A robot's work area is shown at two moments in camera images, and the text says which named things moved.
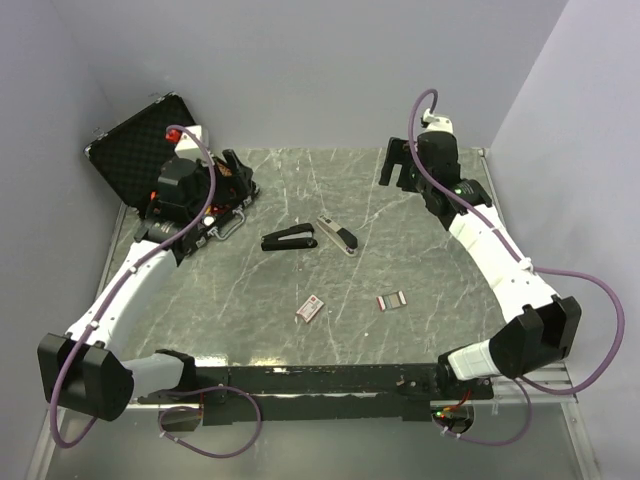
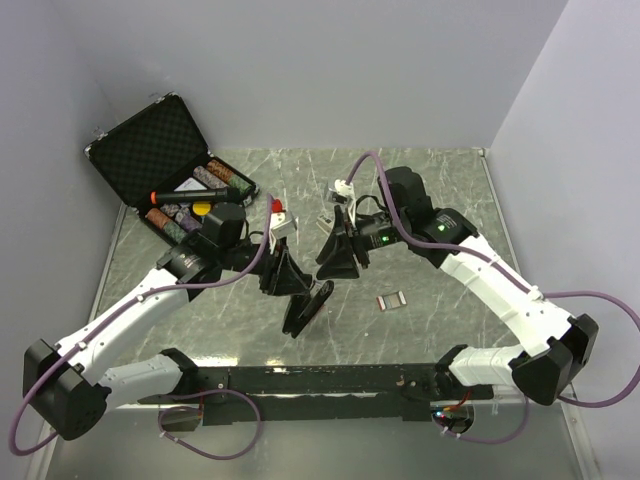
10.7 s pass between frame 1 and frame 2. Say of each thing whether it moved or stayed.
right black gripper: moved
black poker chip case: stayed
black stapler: moved
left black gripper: moved
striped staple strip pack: stayed
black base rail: stayed
